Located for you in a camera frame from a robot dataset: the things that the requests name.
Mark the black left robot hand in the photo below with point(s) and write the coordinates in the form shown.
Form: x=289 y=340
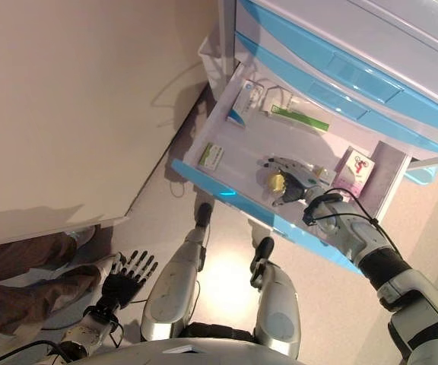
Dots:
x=124 y=285

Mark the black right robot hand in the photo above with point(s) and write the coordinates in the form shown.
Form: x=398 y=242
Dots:
x=304 y=186

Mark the yellow capsule medicine bottle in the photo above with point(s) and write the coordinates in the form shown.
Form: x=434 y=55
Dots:
x=277 y=182

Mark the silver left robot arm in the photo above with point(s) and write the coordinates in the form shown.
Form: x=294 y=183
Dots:
x=86 y=334

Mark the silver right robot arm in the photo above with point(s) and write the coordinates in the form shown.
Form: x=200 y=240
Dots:
x=386 y=273

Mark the pink white medicine box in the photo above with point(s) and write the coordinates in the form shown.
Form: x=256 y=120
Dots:
x=356 y=171

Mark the long green white medicine box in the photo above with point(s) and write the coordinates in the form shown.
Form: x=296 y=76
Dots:
x=300 y=118

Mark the small green white medicine box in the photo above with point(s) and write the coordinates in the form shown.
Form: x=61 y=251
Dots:
x=211 y=156

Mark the blue white medicine box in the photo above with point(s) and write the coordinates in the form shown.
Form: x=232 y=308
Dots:
x=243 y=102

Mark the silver left robot leg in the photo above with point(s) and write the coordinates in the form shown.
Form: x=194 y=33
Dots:
x=169 y=296

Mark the silver robot leg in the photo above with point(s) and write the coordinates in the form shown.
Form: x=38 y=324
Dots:
x=280 y=304
x=169 y=296

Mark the grey robot torso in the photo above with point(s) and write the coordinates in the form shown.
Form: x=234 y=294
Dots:
x=185 y=353

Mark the person leg brown trousers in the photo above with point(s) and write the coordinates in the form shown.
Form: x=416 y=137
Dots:
x=32 y=300
x=21 y=254

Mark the clear plastic packet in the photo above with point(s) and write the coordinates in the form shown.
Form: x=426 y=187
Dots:
x=278 y=97

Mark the white partition panel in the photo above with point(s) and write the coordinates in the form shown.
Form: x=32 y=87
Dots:
x=44 y=224

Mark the blue lidded waste bin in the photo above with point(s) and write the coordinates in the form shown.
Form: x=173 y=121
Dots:
x=424 y=175

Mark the silver right robot leg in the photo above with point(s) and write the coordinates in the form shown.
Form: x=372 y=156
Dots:
x=280 y=304

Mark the white medical cart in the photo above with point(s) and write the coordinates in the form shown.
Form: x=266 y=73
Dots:
x=394 y=30

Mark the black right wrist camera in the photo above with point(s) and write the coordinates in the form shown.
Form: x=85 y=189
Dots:
x=318 y=207

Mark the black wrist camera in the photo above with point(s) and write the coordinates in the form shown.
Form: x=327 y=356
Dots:
x=99 y=313
x=318 y=207

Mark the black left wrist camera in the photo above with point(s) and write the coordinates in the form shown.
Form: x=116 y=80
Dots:
x=99 y=313

